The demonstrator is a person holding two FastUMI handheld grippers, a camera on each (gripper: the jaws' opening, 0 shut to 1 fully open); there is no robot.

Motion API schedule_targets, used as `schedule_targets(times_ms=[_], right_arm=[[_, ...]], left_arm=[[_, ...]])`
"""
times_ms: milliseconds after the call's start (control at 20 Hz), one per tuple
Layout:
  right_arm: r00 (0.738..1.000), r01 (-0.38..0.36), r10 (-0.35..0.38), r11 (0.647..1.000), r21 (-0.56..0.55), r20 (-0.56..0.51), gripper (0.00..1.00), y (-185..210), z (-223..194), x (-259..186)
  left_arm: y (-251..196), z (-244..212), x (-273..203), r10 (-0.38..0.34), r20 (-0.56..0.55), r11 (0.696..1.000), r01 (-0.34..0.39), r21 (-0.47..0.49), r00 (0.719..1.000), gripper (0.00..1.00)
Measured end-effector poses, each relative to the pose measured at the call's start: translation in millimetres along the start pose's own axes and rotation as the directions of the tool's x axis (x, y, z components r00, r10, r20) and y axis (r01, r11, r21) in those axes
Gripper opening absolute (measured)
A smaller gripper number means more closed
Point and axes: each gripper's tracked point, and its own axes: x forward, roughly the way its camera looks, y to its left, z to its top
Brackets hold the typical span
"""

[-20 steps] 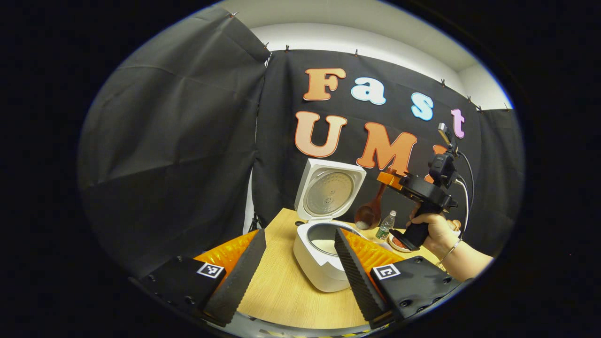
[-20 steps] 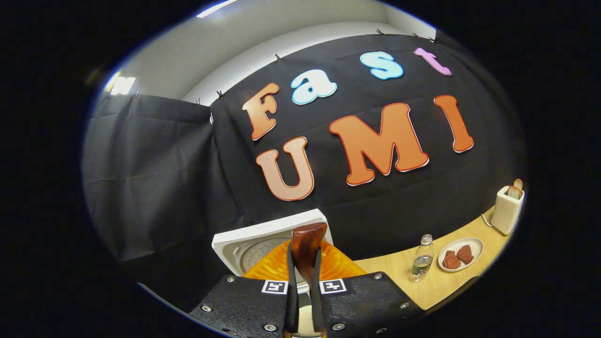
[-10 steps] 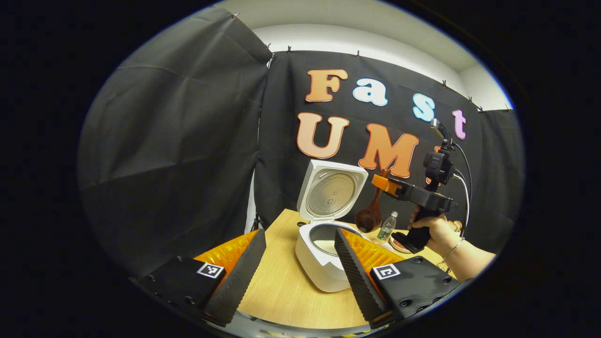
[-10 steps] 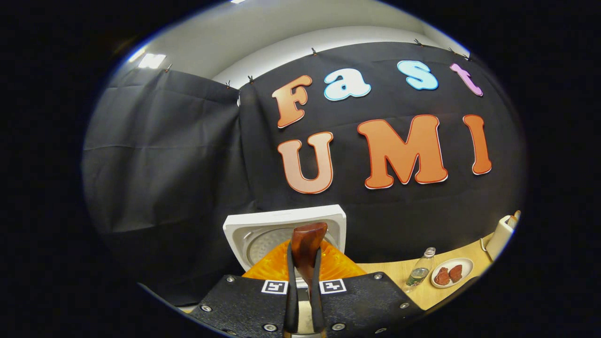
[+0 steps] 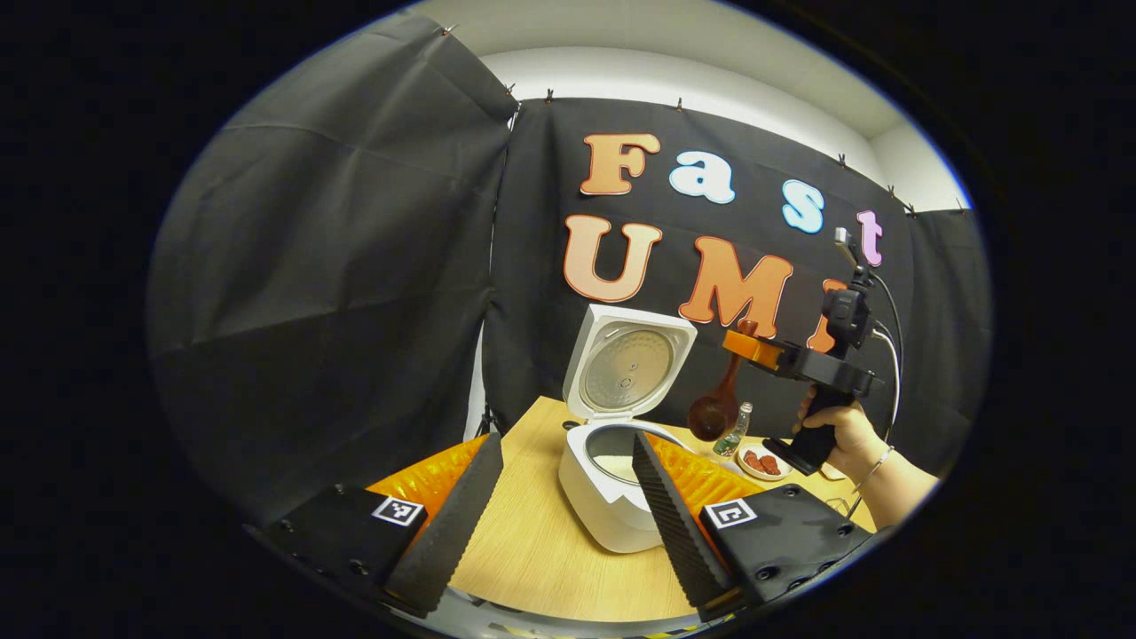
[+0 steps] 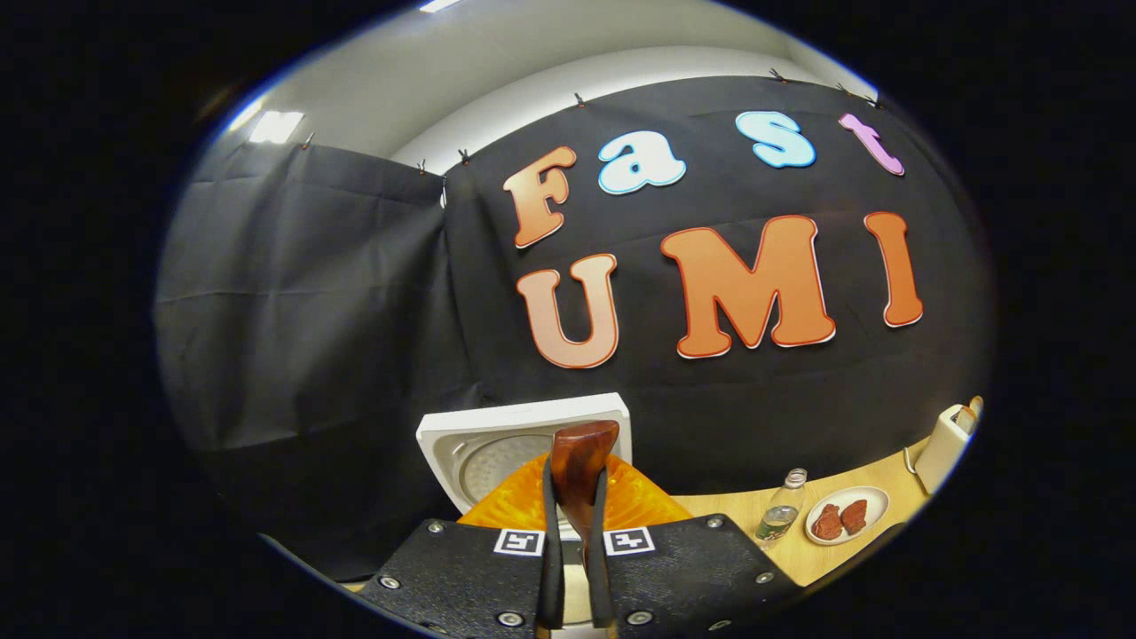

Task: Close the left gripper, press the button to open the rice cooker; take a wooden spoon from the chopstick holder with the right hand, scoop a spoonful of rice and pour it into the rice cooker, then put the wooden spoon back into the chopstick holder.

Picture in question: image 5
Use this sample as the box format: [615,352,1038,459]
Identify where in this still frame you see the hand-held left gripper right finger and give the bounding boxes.
[632,430,875,623]

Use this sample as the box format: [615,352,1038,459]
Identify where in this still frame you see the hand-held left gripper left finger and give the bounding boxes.
[244,432,505,620]

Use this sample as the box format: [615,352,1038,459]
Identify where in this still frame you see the brown wooden spoon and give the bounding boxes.
[687,319,761,443]

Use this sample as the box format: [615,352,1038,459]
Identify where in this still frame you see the white rice cooker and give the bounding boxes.
[557,304,698,555]

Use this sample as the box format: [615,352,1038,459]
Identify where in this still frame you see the clear water bottle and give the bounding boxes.
[712,402,754,459]

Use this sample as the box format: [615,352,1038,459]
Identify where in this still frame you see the white round plate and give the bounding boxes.
[736,442,793,483]

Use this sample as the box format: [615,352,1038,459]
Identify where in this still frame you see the black backdrop cloth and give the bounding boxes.
[145,11,995,529]

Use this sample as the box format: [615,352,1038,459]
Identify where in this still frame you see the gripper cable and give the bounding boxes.
[865,271,904,445]

